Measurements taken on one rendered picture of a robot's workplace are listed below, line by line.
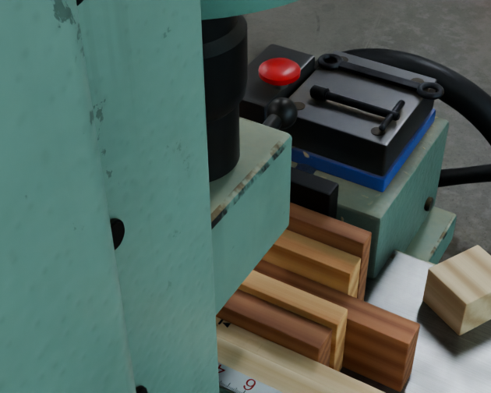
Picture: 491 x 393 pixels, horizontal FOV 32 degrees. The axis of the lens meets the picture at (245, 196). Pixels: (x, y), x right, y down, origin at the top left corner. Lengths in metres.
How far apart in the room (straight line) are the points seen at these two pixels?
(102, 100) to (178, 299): 0.11
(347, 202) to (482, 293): 0.11
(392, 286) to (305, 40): 2.10
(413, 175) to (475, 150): 1.66
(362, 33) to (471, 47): 0.34
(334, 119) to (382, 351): 0.17
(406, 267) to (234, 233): 0.22
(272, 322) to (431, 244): 0.22
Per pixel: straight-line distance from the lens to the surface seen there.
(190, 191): 0.30
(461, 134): 2.33
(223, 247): 0.43
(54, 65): 0.16
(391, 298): 0.61
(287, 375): 0.50
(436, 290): 0.60
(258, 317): 0.53
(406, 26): 2.79
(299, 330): 0.52
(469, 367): 0.58
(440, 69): 0.76
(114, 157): 0.25
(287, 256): 0.55
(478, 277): 0.59
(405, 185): 0.62
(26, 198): 0.16
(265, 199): 0.46
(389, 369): 0.55
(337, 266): 0.54
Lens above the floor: 1.35
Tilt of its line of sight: 41 degrees down
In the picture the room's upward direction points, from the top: 1 degrees counter-clockwise
